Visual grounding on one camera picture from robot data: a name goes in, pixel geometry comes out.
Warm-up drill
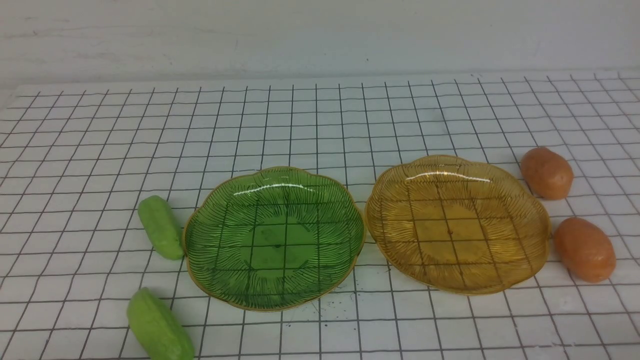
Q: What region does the green cucumber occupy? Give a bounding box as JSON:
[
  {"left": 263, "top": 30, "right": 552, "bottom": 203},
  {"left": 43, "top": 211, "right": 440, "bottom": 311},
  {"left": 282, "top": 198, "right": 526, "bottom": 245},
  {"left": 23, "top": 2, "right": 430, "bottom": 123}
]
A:
[
  {"left": 137, "top": 194, "right": 185, "bottom": 260},
  {"left": 126, "top": 287, "right": 195, "bottom": 360}
]

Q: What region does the brown potato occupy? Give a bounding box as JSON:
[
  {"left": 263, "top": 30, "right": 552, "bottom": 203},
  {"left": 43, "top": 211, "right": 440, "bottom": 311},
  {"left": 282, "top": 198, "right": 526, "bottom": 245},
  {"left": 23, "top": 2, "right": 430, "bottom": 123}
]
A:
[
  {"left": 553, "top": 217, "right": 617, "bottom": 283},
  {"left": 520, "top": 146, "right": 575, "bottom": 200}
]

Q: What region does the green glass plate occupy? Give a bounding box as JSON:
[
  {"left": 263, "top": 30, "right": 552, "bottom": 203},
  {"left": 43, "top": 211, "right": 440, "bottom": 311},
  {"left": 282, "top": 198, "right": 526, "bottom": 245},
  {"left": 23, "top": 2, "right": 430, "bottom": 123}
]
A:
[{"left": 181, "top": 166, "right": 367, "bottom": 312}]

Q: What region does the amber glass plate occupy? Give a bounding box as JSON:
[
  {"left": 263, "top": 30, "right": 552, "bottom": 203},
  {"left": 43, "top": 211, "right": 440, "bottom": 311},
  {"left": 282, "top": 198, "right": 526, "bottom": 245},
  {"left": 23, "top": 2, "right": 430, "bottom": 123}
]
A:
[{"left": 364, "top": 154, "right": 552, "bottom": 296}]

